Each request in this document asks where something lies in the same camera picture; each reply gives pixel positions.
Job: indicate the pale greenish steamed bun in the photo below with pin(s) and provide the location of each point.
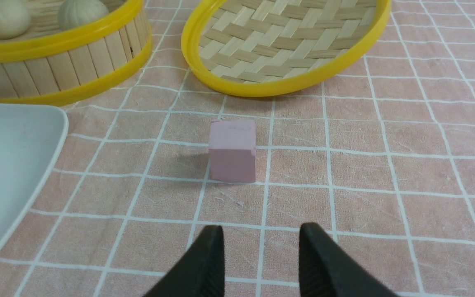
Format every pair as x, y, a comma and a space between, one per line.
76, 13

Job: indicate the white square plate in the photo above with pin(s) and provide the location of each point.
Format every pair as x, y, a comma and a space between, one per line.
31, 139

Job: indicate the pink checkered tablecloth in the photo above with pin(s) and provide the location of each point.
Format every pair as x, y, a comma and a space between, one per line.
382, 156

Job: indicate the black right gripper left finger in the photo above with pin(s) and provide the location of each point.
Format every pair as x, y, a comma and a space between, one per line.
200, 272

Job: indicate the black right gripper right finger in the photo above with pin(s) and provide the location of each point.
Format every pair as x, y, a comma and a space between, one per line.
326, 270

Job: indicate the pink wooden cube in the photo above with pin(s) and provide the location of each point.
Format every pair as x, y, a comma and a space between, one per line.
232, 150

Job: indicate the bamboo steamer basket yellow rim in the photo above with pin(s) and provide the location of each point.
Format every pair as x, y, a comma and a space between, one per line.
53, 66

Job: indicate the woven bamboo steamer lid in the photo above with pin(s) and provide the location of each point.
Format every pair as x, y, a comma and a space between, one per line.
264, 48

